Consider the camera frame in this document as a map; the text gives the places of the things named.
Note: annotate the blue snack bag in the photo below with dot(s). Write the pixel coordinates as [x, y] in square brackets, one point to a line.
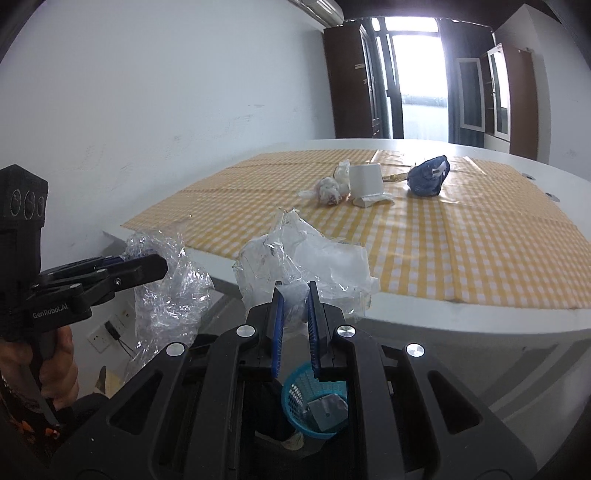
[429, 177]

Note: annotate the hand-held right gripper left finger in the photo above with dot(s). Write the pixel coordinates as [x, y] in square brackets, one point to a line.
[277, 332]

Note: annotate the clear plastic wrap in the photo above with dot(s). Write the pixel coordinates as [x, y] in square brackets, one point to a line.
[171, 300]

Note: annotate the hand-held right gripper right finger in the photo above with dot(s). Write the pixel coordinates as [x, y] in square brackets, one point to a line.
[314, 332]

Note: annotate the clear plastic bag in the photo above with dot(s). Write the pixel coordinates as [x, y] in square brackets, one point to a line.
[314, 258]

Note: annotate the person's left hand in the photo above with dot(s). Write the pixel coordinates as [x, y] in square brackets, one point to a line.
[62, 369]

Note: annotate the blue plastic basket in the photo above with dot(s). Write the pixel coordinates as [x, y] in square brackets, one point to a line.
[295, 392]

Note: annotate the brown glass door cabinet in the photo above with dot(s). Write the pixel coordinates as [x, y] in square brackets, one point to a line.
[505, 97]

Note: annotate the white air conditioner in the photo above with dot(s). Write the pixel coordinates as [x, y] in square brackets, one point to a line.
[323, 10]

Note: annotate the crumpled white tissue bag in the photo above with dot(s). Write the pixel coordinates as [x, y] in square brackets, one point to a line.
[330, 187]

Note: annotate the white wall socket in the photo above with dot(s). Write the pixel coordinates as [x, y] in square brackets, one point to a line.
[104, 334]

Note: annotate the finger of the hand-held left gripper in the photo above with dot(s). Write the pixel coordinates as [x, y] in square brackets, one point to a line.
[99, 263]
[138, 270]

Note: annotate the white paper scrap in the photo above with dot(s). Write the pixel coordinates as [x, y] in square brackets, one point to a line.
[374, 200]

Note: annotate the glass balcony door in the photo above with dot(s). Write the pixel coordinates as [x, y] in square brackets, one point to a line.
[418, 78]

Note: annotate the dark brown wardrobe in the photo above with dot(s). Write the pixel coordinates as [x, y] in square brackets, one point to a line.
[353, 83]

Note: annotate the white cup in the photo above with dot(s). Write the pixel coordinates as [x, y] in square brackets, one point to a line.
[365, 179]

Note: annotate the foil snack wrapper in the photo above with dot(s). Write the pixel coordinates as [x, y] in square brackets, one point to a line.
[396, 177]

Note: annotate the yellow checked tablecloth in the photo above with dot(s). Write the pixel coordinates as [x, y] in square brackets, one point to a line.
[415, 240]

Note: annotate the grey packet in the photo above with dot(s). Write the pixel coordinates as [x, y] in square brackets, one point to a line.
[325, 410]

